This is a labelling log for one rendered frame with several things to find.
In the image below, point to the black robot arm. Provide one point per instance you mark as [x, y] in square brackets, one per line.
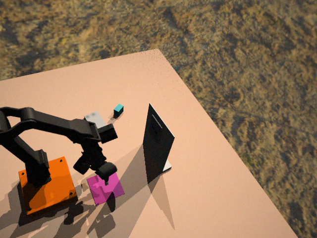
[79, 131]

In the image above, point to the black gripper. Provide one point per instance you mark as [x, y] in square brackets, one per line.
[101, 167]

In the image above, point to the small teal block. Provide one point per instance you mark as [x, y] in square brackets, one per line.
[118, 110]

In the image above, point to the magenta square zone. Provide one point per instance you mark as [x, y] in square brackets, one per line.
[102, 193]

